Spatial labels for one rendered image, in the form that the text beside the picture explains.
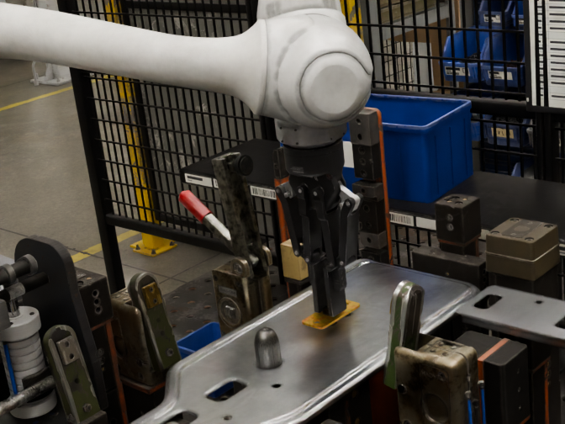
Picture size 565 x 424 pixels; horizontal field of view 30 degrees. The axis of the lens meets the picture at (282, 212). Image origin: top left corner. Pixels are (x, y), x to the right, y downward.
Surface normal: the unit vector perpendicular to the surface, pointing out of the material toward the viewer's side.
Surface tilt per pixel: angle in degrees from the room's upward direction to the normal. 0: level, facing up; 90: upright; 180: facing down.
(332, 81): 92
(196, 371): 0
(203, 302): 0
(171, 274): 0
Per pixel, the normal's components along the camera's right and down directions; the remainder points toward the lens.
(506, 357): -0.11, -0.93
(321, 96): 0.28, 0.32
